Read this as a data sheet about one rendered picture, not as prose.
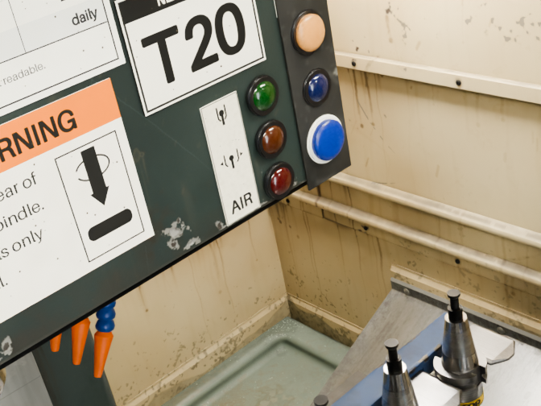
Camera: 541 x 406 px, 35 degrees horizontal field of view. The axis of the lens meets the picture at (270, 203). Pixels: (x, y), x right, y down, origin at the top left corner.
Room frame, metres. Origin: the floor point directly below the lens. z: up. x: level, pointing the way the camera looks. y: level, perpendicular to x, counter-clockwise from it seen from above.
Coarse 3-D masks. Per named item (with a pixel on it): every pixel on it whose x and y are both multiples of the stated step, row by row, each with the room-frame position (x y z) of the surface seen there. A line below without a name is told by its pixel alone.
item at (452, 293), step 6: (450, 294) 0.79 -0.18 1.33; (456, 294) 0.79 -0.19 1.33; (450, 300) 0.79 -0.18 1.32; (456, 300) 0.79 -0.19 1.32; (450, 306) 0.79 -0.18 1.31; (456, 306) 0.79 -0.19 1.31; (450, 312) 0.79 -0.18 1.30; (456, 312) 0.78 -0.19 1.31; (462, 312) 0.79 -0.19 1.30; (450, 318) 0.79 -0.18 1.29; (456, 318) 0.78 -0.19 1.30; (462, 318) 0.79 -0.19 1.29
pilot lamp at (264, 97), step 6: (264, 84) 0.52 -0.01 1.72; (270, 84) 0.53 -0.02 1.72; (258, 90) 0.52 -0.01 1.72; (264, 90) 0.52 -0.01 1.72; (270, 90) 0.52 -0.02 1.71; (258, 96) 0.52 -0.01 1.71; (264, 96) 0.52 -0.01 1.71; (270, 96) 0.52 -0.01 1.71; (258, 102) 0.52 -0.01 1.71; (264, 102) 0.52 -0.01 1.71; (270, 102) 0.52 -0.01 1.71; (258, 108) 0.52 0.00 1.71; (264, 108) 0.52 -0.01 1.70
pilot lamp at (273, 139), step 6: (270, 126) 0.52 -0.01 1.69; (276, 126) 0.53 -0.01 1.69; (270, 132) 0.52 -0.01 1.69; (276, 132) 0.52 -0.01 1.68; (282, 132) 0.53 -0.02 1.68; (264, 138) 0.52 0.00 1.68; (270, 138) 0.52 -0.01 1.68; (276, 138) 0.52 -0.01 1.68; (282, 138) 0.53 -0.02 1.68; (264, 144) 0.52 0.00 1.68; (270, 144) 0.52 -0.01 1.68; (276, 144) 0.52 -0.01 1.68; (282, 144) 0.53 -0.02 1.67; (270, 150) 0.52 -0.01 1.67; (276, 150) 0.52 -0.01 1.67
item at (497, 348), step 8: (472, 328) 0.86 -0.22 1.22; (480, 328) 0.86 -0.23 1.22; (480, 336) 0.84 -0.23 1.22; (488, 336) 0.84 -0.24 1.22; (496, 336) 0.83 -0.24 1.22; (504, 336) 0.83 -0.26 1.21; (480, 344) 0.83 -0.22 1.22; (488, 344) 0.82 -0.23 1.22; (496, 344) 0.82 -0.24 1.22; (504, 344) 0.82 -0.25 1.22; (512, 344) 0.81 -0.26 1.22; (488, 352) 0.81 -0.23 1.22; (496, 352) 0.81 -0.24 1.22; (504, 352) 0.80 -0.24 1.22; (512, 352) 0.80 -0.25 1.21; (488, 360) 0.80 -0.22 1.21; (496, 360) 0.79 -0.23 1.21; (504, 360) 0.79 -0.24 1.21
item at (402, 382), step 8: (384, 368) 0.73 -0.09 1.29; (384, 376) 0.72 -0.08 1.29; (392, 376) 0.71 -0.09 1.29; (400, 376) 0.71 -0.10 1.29; (408, 376) 0.72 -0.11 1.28; (384, 384) 0.72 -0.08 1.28; (392, 384) 0.71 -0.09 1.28; (400, 384) 0.71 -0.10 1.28; (408, 384) 0.71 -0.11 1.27; (384, 392) 0.72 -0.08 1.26; (392, 392) 0.71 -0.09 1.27; (400, 392) 0.71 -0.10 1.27; (408, 392) 0.71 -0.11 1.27; (384, 400) 0.72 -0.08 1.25; (392, 400) 0.71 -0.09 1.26; (400, 400) 0.71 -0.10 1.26; (408, 400) 0.71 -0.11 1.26; (416, 400) 0.72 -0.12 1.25
